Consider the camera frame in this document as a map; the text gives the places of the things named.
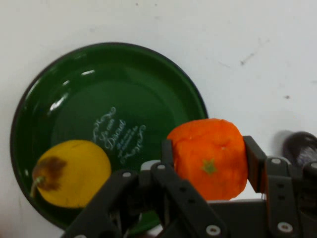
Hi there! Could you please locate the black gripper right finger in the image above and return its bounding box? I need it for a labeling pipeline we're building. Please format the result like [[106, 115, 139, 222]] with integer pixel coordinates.
[[242, 135, 317, 238]]

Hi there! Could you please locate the yellow toy pear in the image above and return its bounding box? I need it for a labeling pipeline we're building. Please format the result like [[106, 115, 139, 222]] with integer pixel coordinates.
[[29, 139, 112, 209]]

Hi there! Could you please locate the green round plate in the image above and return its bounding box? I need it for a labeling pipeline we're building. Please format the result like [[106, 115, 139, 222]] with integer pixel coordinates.
[[9, 42, 209, 236]]

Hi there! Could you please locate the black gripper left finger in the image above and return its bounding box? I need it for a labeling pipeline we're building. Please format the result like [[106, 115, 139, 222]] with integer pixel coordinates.
[[60, 138, 229, 238]]

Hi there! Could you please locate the orange toy tangerine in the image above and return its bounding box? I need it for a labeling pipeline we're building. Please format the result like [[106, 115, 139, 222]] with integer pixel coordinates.
[[166, 118, 249, 201]]

